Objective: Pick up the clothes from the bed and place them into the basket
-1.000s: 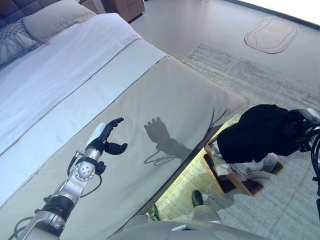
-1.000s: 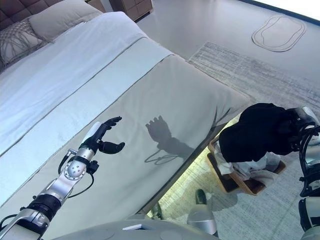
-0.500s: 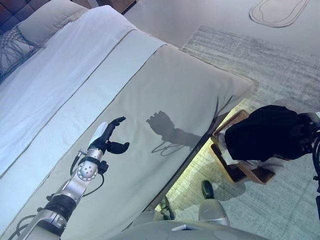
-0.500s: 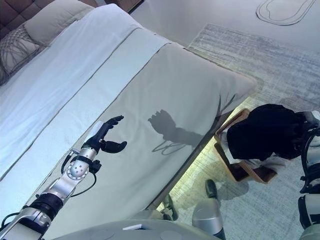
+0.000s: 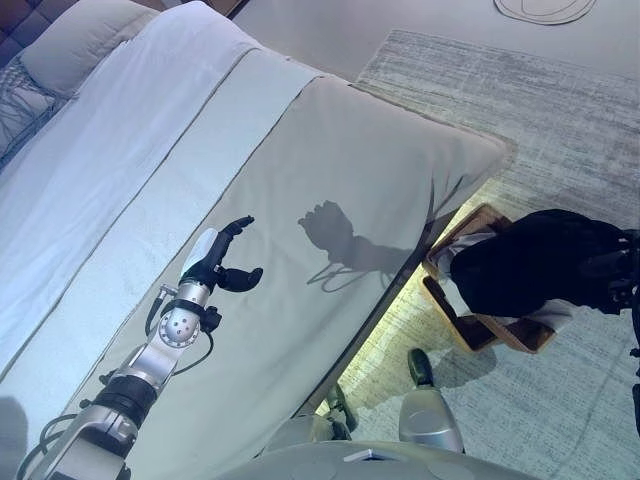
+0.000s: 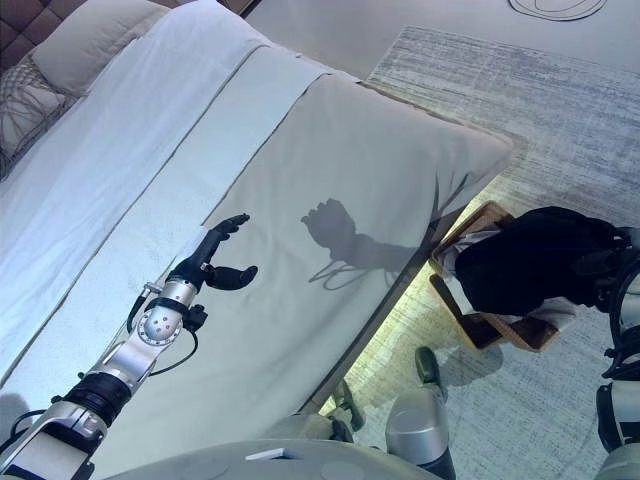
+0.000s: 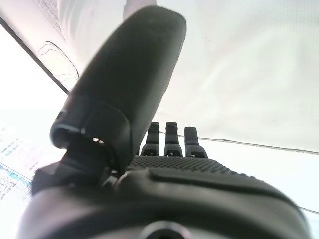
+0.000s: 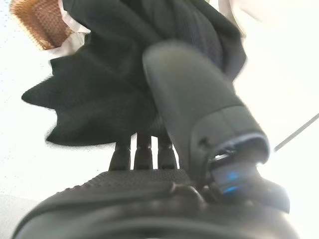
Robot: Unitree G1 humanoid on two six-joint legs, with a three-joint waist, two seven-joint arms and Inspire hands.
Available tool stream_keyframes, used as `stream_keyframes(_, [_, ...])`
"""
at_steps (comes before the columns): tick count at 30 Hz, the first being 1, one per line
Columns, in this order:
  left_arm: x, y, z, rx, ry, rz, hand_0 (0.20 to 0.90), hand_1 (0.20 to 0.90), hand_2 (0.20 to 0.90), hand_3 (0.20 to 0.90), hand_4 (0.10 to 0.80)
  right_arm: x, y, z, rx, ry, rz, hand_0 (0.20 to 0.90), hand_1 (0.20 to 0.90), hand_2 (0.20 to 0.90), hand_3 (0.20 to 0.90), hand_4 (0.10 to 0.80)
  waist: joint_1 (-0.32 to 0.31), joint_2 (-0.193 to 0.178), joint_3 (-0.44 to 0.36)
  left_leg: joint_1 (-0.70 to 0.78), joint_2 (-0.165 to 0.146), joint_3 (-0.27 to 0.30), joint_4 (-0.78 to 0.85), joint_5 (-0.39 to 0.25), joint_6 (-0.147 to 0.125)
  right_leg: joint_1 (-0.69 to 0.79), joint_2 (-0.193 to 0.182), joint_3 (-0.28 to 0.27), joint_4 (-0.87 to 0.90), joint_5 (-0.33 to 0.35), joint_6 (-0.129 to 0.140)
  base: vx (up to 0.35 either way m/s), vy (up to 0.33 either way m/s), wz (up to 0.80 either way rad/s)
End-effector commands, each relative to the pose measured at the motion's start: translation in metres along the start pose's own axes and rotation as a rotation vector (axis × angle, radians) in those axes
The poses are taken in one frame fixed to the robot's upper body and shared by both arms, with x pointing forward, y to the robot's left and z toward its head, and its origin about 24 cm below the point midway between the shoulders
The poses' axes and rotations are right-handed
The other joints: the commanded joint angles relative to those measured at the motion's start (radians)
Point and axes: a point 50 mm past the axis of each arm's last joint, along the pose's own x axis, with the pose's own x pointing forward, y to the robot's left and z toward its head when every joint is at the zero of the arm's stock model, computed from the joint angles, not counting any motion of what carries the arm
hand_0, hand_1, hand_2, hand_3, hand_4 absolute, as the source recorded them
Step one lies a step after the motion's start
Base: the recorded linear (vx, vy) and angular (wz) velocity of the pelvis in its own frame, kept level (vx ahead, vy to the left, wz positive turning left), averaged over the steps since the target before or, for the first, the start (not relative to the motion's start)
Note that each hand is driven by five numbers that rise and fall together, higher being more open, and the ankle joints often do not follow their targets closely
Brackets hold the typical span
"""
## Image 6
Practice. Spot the woven wicker basket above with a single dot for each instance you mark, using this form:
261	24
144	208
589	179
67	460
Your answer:
505	330

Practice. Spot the small oval floor mat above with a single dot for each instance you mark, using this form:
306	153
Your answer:
555	7

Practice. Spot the grey striped rug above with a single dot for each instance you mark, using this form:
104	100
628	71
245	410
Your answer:
500	100

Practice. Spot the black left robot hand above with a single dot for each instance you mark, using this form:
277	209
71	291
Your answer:
210	255

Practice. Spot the beige pillow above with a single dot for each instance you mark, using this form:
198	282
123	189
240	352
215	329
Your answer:
95	40

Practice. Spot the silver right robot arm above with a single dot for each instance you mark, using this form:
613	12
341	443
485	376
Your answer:
622	380

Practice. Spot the bed with beige cover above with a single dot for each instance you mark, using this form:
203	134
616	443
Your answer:
360	165

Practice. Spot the brown padded headboard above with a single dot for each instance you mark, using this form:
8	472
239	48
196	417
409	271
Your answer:
25	30

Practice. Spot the white duvet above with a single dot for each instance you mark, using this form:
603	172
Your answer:
100	175

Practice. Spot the white garment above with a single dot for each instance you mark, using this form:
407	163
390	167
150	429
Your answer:
555	310

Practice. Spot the patterned cushion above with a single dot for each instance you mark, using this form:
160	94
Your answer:
25	110

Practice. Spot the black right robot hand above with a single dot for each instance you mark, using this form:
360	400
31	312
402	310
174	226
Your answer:
602	265

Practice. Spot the black garment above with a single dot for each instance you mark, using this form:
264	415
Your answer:
520	265

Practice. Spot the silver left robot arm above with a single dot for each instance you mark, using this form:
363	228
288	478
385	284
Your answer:
125	360

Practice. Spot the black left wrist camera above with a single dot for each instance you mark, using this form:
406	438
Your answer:
197	317

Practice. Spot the grey robot torso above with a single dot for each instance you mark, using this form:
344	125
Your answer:
225	462

